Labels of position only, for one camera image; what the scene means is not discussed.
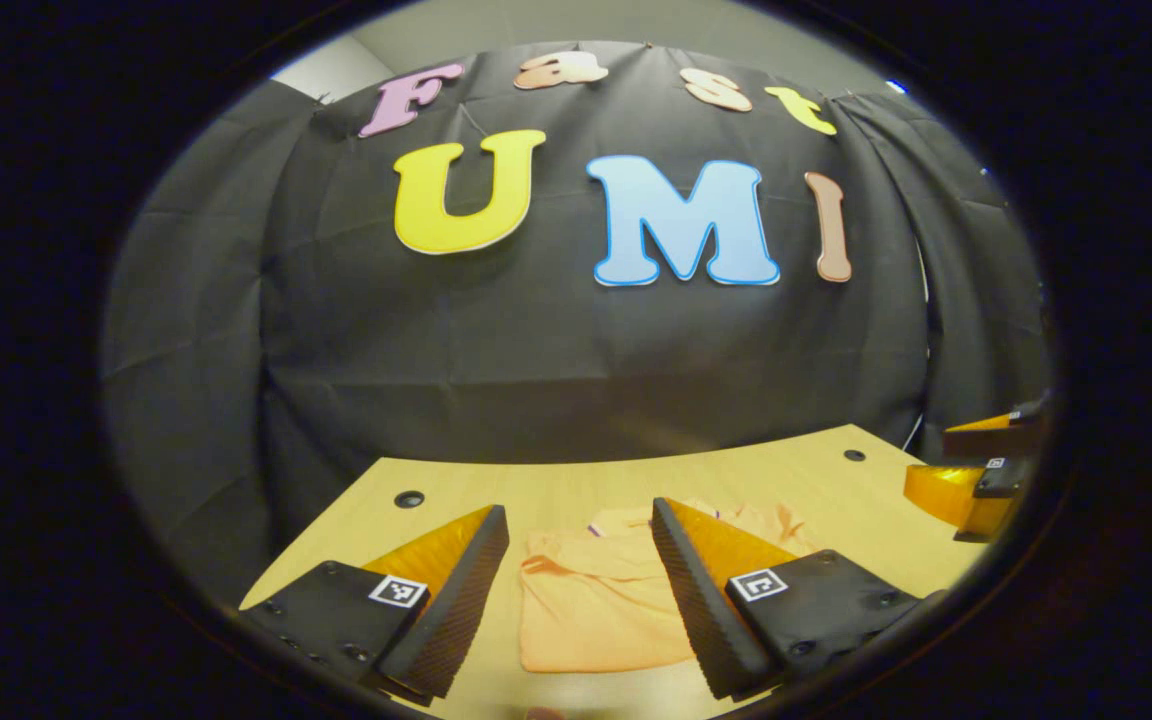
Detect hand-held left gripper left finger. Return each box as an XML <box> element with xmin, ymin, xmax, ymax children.
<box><xmin>236</xmin><ymin>503</ymin><xmax>512</xmax><ymax>707</ymax></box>

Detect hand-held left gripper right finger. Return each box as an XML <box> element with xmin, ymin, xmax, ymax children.
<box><xmin>649</xmin><ymin>497</ymin><xmax>942</xmax><ymax>701</ymax></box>

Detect orange T-shirt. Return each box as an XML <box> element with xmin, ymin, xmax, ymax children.
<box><xmin>519</xmin><ymin>500</ymin><xmax>817</xmax><ymax>674</ymax></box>

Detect black backdrop cloth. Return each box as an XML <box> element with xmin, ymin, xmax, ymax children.
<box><xmin>101</xmin><ymin>40</ymin><xmax>1052</xmax><ymax>601</ymax></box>

